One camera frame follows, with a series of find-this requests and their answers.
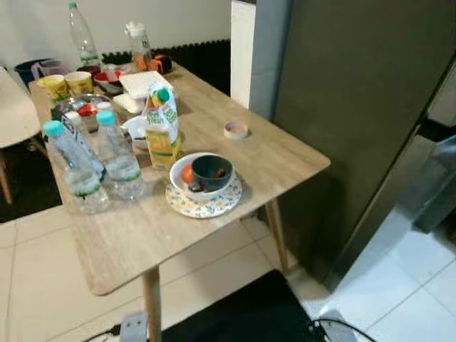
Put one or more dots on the white chair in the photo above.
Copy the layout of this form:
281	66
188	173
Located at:
14	114

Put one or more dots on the black foam wall strip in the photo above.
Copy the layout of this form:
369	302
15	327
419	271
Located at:
199	60

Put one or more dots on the small tape roll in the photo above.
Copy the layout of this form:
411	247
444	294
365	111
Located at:
226	130

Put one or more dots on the light wooden table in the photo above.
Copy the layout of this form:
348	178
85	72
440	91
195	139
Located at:
235	171

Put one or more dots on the orange and black device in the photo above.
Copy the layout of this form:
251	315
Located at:
160	64

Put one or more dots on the yellow printed cup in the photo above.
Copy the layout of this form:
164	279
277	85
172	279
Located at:
53	89
78	84

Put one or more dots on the floral patterned plate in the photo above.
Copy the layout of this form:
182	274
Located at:
206	210

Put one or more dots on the clear bottle white lid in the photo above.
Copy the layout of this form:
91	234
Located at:
140	46

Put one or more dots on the large white bowl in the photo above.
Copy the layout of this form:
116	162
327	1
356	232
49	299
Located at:
176	171

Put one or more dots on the small white bowl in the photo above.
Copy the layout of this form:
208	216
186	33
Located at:
134	128

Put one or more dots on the dark blue cup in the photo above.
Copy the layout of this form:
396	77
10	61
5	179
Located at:
23	71

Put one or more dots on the grey freezer door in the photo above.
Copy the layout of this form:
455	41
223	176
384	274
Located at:
447	100

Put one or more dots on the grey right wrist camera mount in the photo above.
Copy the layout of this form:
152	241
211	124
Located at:
333	326

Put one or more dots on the dark grey fridge cabinet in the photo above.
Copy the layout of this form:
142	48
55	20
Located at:
342	92

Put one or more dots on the orange red tomato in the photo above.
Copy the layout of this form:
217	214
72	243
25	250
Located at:
187	174

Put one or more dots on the red bowl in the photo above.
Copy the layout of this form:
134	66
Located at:
107	77

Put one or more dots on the clear glass bowl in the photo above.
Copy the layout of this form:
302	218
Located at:
71	107

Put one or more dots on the tall clear bottle green cap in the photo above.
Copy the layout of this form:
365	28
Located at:
84	43

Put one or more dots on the white lidded food container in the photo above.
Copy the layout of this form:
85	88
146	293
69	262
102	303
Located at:
142	83

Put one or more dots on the green yellow juice carton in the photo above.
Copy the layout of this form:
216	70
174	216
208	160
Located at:
162	135

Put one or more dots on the black floor mat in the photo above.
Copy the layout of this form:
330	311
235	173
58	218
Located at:
242	313

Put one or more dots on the purple mug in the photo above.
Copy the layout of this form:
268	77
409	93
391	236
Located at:
50	69

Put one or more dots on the dark grey mug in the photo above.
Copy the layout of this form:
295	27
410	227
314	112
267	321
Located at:
214	174

